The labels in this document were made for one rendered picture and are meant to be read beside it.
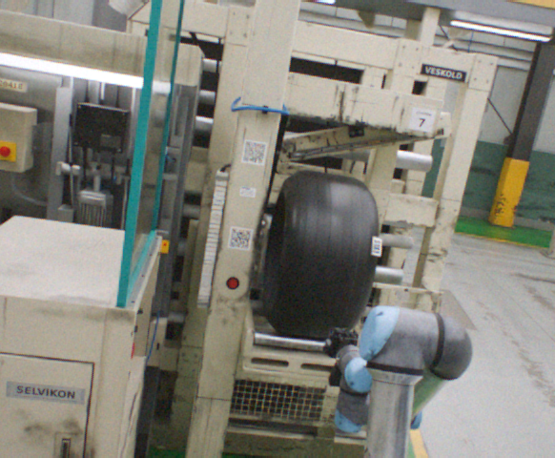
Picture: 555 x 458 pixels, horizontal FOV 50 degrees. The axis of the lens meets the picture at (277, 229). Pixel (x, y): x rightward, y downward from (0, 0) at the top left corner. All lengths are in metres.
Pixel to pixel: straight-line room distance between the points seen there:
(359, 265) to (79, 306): 0.94
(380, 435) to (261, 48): 1.19
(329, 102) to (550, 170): 9.91
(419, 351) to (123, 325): 0.59
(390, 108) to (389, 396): 1.27
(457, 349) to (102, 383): 0.71
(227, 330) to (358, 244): 0.57
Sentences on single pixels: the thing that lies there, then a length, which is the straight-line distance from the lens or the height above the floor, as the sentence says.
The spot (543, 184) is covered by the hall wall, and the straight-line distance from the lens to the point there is 11.94.
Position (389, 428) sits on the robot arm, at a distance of 1.25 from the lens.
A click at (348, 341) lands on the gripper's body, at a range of 1.67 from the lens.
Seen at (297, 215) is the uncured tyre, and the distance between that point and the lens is 1.85.
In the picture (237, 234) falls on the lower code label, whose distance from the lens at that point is 1.97.
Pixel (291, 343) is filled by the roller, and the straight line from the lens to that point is 2.04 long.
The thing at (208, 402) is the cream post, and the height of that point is 0.61.
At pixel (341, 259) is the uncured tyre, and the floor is 1.25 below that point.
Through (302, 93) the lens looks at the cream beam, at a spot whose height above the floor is 1.72.
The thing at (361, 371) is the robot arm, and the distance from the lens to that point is 1.53.
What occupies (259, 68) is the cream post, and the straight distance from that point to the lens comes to 1.91.
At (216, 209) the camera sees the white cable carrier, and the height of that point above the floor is 1.30.
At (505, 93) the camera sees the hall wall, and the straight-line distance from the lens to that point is 11.62.
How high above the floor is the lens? 1.73
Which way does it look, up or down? 13 degrees down
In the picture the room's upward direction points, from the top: 10 degrees clockwise
